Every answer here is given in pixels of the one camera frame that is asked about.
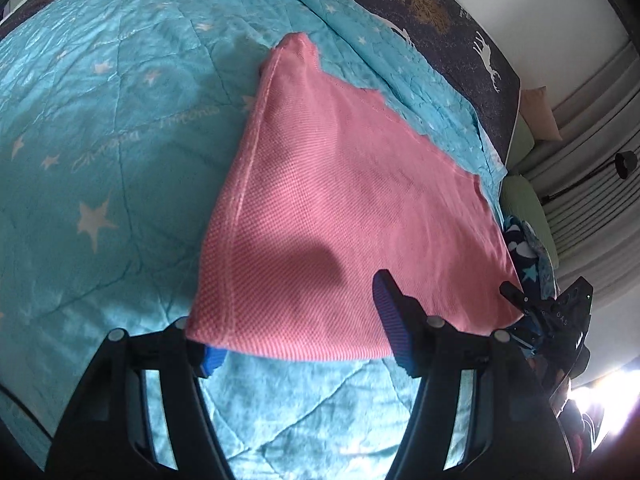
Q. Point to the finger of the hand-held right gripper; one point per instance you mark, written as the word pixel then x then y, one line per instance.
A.
pixel 524 340
pixel 512 292

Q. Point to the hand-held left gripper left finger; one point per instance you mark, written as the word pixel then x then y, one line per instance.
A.
pixel 212 358

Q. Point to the turquoise star-print blanket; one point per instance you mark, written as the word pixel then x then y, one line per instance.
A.
pixel 100 110

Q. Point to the light green cushion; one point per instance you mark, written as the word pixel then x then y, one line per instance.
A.
pixel 525 202
pixel 522 145

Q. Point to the navy printed bed sheet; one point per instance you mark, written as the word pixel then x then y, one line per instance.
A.
pixel 450 20

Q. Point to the black lamp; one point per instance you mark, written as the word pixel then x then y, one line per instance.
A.
pixel 626 163

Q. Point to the navy star-print cloth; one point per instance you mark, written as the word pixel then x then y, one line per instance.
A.
pixel 522 255

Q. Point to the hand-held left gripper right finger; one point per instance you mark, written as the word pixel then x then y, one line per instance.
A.
pixel 395 332

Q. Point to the pink knit garment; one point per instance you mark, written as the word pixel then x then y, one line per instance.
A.
pixel 350 185

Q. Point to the grey curtain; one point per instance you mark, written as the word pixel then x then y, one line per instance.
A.
pixel 600 240

